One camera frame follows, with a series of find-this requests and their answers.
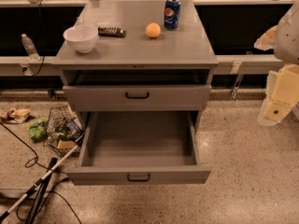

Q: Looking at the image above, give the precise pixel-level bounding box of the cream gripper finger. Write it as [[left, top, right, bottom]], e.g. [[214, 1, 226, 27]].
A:
[[254, 25, 277, 50]]

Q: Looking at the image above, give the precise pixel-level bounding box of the blue pepsi can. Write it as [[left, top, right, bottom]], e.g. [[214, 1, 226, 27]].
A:
[[164, 0, 180, 29]]

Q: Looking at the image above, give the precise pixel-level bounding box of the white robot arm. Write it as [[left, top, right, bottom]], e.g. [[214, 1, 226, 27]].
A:
[[254, 1, 299, 126]]

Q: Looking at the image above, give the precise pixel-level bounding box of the orange fruit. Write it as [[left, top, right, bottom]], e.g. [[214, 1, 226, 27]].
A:
[[146, 22, 161, 38]]

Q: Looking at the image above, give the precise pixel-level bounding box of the grey drawer cabinet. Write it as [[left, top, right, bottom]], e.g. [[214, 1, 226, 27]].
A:
[[50, 0, 219, 186]]

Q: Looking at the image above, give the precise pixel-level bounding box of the dark striped snack bag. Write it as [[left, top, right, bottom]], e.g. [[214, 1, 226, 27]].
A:
[[98, 27, 126, 37]]

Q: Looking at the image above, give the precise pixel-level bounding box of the open grey bottom drawer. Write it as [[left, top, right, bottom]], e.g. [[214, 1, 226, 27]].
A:
[[67, 111, 210, 186]]

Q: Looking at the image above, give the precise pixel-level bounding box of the white bowl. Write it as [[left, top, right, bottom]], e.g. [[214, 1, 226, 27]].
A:
[[64, 25, 99, 53]]

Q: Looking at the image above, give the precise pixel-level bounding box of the yellow sponge in basket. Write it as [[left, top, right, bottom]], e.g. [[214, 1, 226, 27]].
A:
[[57, 140, 76, 149]]

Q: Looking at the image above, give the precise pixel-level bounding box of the clear plastic water bottle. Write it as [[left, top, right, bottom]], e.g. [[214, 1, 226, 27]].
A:
[[21, 34, 40, 62]]

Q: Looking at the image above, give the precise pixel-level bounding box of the green snack bag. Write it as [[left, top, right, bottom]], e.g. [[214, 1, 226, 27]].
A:
[[27, 118, 48, 143]]

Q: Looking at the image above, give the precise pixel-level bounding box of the black tripod leg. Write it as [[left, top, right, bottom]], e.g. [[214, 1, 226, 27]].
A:
[[24, 158, 58, 224]]

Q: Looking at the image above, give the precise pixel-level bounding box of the crumpled tan bag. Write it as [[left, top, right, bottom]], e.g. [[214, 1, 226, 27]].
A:
[[0, 108, 30, 124]]

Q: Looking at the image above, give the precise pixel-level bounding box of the black and white pole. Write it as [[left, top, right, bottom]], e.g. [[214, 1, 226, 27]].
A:
[[0, 134, 84, 224]]

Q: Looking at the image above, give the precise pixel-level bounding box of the wire basket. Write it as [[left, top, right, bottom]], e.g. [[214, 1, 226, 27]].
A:
[[44, 105, 84, 156]]

